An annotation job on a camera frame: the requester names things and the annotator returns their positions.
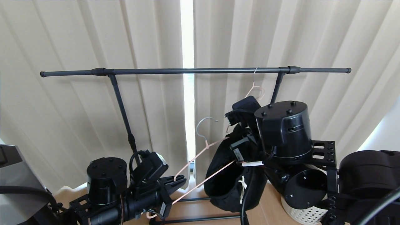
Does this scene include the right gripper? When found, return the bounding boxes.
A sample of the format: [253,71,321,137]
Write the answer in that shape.
[225,95,263,128]

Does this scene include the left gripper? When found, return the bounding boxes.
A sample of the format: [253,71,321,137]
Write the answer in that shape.
[124,175,187,221]

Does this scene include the black shorts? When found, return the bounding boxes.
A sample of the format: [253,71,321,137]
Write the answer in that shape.
[204,123,269,213]

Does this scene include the black clothes rack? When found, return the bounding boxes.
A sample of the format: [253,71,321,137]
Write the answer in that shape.
[40,66,351,224]

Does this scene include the white laundry basket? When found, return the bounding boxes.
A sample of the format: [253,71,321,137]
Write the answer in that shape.
[281,194,328,225]

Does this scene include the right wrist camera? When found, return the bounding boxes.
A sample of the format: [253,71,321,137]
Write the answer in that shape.
[230,136,252,161]

